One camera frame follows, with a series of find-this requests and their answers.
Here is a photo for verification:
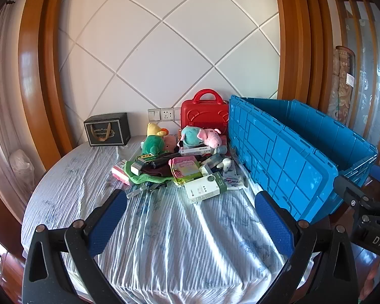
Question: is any pink plush toy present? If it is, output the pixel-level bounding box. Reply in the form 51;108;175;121
163;135;178;151

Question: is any white red blue carton box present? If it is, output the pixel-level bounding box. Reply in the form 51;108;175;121
179;146;211;156

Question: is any pink white box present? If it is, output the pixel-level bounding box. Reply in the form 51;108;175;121
111;160;130;185

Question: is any green plush frog hat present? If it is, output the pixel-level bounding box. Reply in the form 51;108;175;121
124;160;178;186

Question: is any floral rolled carpet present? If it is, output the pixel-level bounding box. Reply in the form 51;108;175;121
335;46;356;124

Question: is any black gift box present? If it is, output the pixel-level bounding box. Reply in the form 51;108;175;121
84;112;131;147

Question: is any pink yellow packet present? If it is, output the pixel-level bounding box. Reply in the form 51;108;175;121
168;158;203;186

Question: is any sheer pink curtain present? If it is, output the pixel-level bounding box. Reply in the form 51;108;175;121
0;6;42;197

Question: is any white wall socket panel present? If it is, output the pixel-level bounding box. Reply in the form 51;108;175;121
147;107;176;122

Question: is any maroon cloth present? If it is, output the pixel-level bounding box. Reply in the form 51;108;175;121
139;166;175;177

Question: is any white cloth covered desktop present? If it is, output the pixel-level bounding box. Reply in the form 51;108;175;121
21;139;308;304

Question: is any yellow green duck plush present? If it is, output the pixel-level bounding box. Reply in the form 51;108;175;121
141;122;169;156

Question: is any black cylindrical object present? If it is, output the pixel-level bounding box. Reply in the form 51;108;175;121
145;154;182;170

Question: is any clear plastic bag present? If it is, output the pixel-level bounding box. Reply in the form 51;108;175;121
9;149;35;187

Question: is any silver metal tool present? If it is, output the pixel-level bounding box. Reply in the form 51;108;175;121
127;184;168;198

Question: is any red toy suitcase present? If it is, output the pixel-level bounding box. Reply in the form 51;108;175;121
180;89;230;130

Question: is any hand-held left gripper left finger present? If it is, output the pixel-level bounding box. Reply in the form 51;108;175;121
22;189;128;304

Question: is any wooden glass partition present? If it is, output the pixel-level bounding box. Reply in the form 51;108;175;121
331;0;380;165

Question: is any small white plush toy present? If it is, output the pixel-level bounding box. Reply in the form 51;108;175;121
216;158;233;173

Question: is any white tissue packet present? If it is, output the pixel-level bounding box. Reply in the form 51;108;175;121
222;169;248;191

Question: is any white green medicine box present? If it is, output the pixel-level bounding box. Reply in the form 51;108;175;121
184;172;227;204

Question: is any blue plastic storage crate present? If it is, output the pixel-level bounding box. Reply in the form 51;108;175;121
229;94;378;224

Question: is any pink pig plush teal outfit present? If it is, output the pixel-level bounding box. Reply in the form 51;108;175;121
179;126;222;149

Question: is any wooden arch trim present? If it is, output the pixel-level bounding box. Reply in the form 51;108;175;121
18;0;77;165
272;0;334;115

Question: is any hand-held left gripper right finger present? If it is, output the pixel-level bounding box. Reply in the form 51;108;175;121
254;191;359;304

